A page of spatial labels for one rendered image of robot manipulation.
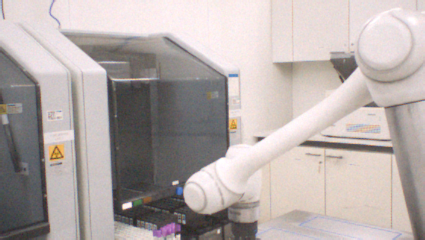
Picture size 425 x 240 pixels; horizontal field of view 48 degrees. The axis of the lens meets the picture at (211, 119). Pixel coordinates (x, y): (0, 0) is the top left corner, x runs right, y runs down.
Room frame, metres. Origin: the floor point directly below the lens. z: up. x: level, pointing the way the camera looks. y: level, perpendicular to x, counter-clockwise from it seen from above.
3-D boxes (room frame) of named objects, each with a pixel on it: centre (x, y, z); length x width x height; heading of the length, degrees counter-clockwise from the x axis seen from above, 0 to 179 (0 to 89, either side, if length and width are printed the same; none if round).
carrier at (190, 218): (1.86, 0.08, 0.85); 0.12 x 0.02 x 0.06; 139
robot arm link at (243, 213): (1.31, -0.08, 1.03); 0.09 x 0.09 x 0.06
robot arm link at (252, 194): (1.30, -0.08, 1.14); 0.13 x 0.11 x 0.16; 146
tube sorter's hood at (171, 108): (1.95, 0.31, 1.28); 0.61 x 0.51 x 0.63; 139
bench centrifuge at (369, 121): (3.74, -1.25, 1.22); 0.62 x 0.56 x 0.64; 137
